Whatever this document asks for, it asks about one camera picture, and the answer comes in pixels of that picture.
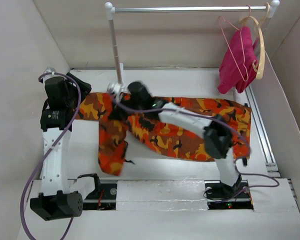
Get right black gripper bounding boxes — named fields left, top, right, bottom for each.
left=108, top=93, right=144, bottom=122

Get orange camouflage trousers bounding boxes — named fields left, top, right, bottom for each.
left=76, top=92, right=252, bottom=176

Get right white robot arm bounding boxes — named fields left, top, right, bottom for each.
left=106, top=81, right=242, bottom=198

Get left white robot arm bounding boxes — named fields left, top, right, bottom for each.
left=30, top=71, right=102, bottom=221

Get beige plastic hanger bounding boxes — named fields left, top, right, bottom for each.
left=239, top=2, right=271, bottom=80

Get white and silver clothes rack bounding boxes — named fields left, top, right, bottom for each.
left=104, top=0, right=280, bottom=98

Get magenta hanging garment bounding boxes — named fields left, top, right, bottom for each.
left=217, top=26, right=258, bottom=94

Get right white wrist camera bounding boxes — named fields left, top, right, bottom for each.
left=106, top=83, right=129, bottom=102

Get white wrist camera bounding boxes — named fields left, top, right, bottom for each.
left=43, top=67, right=56, bottom=78
left=106, top=83, right=129, bottom=102

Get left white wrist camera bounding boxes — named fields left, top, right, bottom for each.
left=43, top=67, right=56, bottom=78

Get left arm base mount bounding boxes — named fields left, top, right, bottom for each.
left=83, top=181, right=118, bottom=211

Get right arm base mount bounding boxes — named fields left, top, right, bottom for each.
left=203, top=180, right=254, bottom=211

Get pink wire hanger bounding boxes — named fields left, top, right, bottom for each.
left=218, top=15, right=255, bottom=83

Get aluminium side rail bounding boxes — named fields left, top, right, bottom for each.
left=245, top=85, right=298, bottom=201

